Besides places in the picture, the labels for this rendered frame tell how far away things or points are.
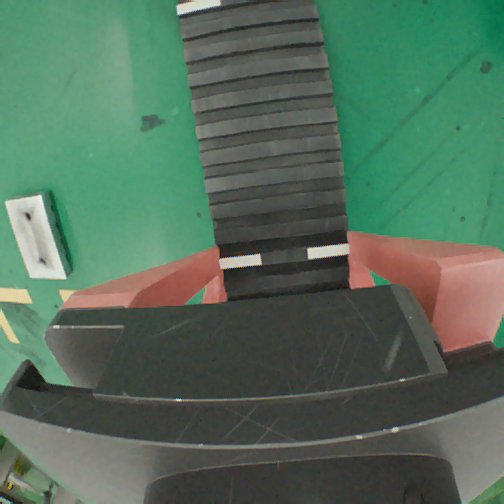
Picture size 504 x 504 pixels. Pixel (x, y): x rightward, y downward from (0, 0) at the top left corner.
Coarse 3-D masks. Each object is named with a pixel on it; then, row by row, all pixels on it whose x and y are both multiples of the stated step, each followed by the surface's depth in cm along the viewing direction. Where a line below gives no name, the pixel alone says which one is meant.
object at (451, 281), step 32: (352, 256) 11; (384, 256) 8; (416, 256) 6; (448, 256) 5; (480, 256) 5; (352, 288) 12; (416, 288) 6; (448, 288) 5; (480, 288) 5; (448, 320) 6; (480, 320) 6; (448, 352) 6; (480, 352) 5
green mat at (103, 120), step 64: (0, 0) 9; (64, 0) 10; (128, 0) 10; (320, 0) 10; (384, 0) 10; (448, 0) 9; (0, 64) 11; (64, 64) 11; (128, 64) 12; (384, 64) 11; (448, 64) 11; (0, 128) 13; (64, 128) 13; (128, 128) 13; (192, 128) 13; (384, 128) 12; (448, 128) 12; (0, 192) 15; (64, 192) 14; (128, 192) 14; (192, 192) 14; (384, 192) 14; (448, 192) 14; (0, 256) 17; (128, 256) 16; (0, 384) 25; (64, 384) 23
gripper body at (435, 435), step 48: (48, 384) 5; (432, 384) 3; (480, 384) 3; (48, 432) 3; (96, 432) 3; (144, 432) 3; (192, 432) 3; (240, 432) 3; (288, 432) 3; (336, 432) 3; (384, 432) 3; (432, 432) 3; (480, 432) 3; (96, 480) 4; (144, 480) 4; (192, 480) 3; (240, 480) 3; (288, 480) 3; (336, 480) 3; (384, 480) 3; (432, 480) 3; (480, 480) 4
